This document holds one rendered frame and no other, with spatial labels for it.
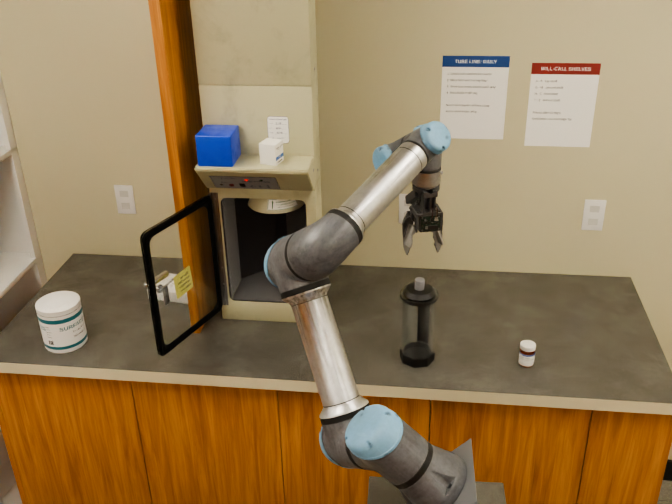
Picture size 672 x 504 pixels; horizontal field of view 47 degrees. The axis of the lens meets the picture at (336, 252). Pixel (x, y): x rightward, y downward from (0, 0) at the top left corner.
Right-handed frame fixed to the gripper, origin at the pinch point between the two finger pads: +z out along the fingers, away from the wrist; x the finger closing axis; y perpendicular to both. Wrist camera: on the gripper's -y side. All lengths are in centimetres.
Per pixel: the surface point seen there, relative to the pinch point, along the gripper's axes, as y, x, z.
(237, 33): -28, -45, -55
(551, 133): -46, 54, -14
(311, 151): -23.5, -27.0, -21.8
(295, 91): -24, -31, -39
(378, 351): -5.3, -10.9, 36.5
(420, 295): 3.8, -0.9, 12.6
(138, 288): -57, -86, 36
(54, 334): -21, -107, 29
